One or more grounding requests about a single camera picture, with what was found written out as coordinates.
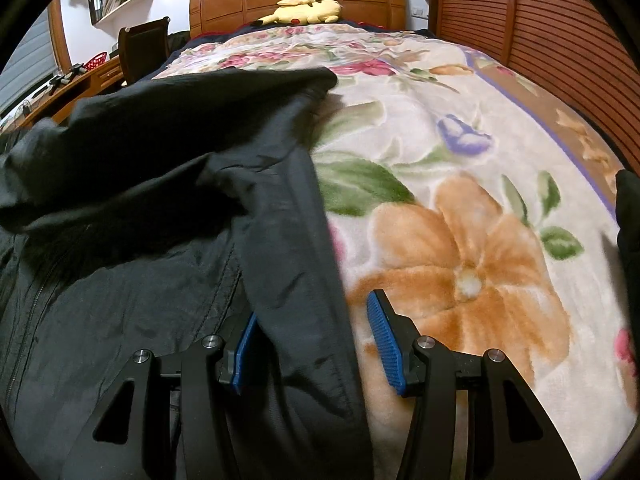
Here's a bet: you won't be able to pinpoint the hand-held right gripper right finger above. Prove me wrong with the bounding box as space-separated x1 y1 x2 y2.
366 289 583 480

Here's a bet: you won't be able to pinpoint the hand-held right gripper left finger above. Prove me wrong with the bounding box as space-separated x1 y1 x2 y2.
60 311 259 480

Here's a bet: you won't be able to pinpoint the black jacket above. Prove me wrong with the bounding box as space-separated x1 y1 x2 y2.
0 66 376 480

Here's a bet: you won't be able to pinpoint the floral blanket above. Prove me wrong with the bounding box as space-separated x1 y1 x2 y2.
150 25 636 480

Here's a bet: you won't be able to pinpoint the dark cloth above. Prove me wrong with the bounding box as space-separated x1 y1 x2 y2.
614 169 640 301

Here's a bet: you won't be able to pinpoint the wooden desk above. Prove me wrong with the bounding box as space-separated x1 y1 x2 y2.
10 52 126 131

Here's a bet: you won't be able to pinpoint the dark chair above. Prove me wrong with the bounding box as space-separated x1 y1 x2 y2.
118 18 173 86

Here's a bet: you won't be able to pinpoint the yellow plush toy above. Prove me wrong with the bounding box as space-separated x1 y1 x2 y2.
257 0 345 27

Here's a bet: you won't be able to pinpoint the wooden louvered wardrobe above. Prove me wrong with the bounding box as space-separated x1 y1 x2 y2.
422 0 640 171

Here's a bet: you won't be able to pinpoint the grey window blinds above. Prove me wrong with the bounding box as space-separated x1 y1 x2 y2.
0 7 63 116

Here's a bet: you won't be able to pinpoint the wooden window frame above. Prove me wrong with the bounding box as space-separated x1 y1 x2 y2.
47 0 73 73

